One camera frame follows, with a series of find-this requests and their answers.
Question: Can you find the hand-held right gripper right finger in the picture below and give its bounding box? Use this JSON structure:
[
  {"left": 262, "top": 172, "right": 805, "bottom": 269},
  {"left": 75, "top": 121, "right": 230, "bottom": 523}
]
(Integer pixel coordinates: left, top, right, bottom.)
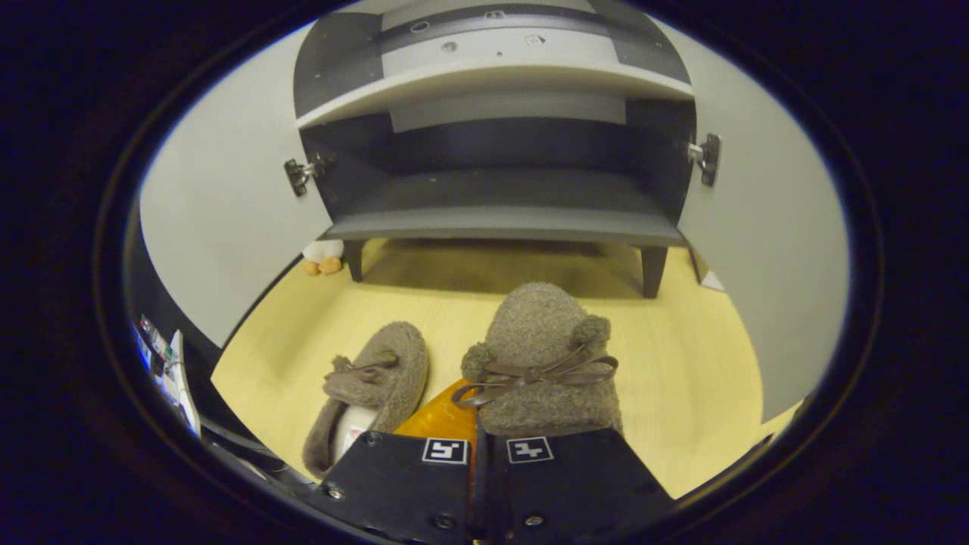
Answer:
[{"left": 484, "top": 428, "right": 675, "bottom": 545}]

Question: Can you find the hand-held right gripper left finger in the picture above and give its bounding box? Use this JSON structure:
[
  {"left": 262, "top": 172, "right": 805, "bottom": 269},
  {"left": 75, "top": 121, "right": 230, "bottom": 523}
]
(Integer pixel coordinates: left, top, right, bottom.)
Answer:
[{"left": 316, "top": 378, "right": 479, "bottom": 545}]

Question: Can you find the brown fuzzy shoe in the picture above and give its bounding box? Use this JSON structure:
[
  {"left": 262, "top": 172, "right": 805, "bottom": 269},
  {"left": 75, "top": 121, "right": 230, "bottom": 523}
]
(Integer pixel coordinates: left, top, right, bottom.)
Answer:
[
  {"left": 303, "top": 322, "right": 431, "bottom": 480},
  {"left": 453, "top": 282, "right": 623, "bottom": 438}
]

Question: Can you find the white shoe cabinet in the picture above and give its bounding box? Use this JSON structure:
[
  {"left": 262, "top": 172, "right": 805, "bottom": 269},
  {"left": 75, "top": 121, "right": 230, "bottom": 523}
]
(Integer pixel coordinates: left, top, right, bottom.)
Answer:
[{"left": 291, "top": 0, "right": 697, "bottom": 300}]

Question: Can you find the white shoe cabinet door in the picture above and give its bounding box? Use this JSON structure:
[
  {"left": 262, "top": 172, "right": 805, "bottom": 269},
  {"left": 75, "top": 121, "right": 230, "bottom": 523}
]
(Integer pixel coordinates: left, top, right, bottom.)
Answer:
[
  {"left": 651, "top": 15, "right": 850, "bottom": 425},
  {"left": 139, "top": 19, "right": 334, "bottom": 349}
]

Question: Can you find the metal door hinge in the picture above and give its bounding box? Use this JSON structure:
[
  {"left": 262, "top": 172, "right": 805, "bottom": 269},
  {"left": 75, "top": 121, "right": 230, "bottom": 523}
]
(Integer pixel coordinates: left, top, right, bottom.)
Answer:
[
  {"left": 687, "top": 134, "right": 721, "bottom": 187},
  {"left": 284, "top": 154, "right": 334, "bottom": 198}
]

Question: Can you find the penguin plush toy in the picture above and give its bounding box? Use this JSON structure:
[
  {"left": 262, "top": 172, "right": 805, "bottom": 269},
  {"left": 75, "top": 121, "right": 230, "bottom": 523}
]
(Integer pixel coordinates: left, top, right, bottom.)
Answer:
[{"left": 301, "top": 240, "right": 345, "bottom": 276}]

